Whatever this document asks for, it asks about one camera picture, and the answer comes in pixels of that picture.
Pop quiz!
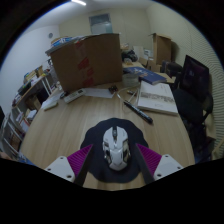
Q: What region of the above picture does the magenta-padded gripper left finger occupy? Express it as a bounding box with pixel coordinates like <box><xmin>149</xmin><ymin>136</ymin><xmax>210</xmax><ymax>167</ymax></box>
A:
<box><xmin>43</xmin><ymin>143</ymin><xmax>95</xmax><ymax>188</ymax></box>

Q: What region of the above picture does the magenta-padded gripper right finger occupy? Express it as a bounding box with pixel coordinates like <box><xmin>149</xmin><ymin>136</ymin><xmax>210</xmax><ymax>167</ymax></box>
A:
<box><xmin>133</xmin><ymin>143</ymin><xmax>185</xmax><ymax>186</ymax></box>

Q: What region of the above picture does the white computer mouse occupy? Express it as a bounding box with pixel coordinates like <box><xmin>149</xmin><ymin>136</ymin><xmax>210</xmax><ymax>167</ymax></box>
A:
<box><xmin>101</xmin><ymin>125</ymin><xmax>131</xmax><ymax>172</ymax></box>

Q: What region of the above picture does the black mouse pad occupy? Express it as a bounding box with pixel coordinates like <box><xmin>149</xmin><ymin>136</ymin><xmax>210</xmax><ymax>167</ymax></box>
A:
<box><xmin>79</xmin><ymin>117</ymin><xmax>150</xmax><ymax>184</ymax></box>

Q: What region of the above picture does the black marker pen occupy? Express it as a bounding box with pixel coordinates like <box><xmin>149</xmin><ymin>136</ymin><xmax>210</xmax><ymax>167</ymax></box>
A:
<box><xmin>123</xmin><ymin>101</ymin><xmax>155</xmax><ymax>125</ymax></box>

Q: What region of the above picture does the thick white book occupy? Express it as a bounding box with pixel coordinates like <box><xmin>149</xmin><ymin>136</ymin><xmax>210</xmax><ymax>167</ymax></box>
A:
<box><xmin>136</xmin><ymin>80</ymin><xmax>180</xmax><ymax>117</ymax></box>

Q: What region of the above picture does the plain white paper sheet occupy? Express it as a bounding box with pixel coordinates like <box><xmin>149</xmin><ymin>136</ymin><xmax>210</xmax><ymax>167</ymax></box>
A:
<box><xmin>82</xmin><ymin>87</ymin><xmax>116</xmax><ymax>100</ymax></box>

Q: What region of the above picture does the black office chair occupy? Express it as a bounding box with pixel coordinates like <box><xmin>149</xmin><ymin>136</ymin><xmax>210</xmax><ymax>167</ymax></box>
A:
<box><xmin>172</xmin><ymin>54</ymin><xmax>216</xmax><ymax>162</ymax></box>

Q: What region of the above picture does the clear plastic container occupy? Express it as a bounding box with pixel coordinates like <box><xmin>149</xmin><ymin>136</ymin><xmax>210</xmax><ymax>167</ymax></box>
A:
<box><xmin>122</xmin><ymin>72</ymin><xmax>140</xmax><ymax>89</ymax></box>

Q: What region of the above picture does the blue book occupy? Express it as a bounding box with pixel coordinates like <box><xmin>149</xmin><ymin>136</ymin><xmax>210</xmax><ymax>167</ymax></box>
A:
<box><xmin>124</xmin><ymin>66</ymin><xmax>168</xmax><ymax>86</ymax></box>

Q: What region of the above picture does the large brown cardboard box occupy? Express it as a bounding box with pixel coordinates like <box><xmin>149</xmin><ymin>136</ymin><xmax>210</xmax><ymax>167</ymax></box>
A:
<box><xmin>45</xmin><ymin>32</ymin><xmax>124</xmax><ymax>95</ymax></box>

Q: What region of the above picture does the small brown cardboard box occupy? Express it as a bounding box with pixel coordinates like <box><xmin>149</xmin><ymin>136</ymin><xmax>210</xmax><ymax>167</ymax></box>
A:
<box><xmin>151</xmin><ymin>32</ymin><xmax>173</xmax><ymax>66</ymax></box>

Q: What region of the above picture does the ceiling light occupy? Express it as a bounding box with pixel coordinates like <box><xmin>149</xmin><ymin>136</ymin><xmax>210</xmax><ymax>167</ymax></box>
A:
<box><xmin>70</xmin><ymin>0</ymin><xmax>88</xmax><ymax>7</ymax></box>

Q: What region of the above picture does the thin grey cable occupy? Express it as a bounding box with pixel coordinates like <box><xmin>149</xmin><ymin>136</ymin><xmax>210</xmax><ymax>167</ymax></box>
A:
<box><xmin>116</xmin><ymin>85</ymin><xmax>140</xmax><ymax>105</ymax></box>

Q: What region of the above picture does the grey wall window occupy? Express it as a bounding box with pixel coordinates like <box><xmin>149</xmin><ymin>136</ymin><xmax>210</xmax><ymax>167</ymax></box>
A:
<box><xmin>88</xmin><ymin>12</ymin><xmax>113</xmax><ymax>35</ymax></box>

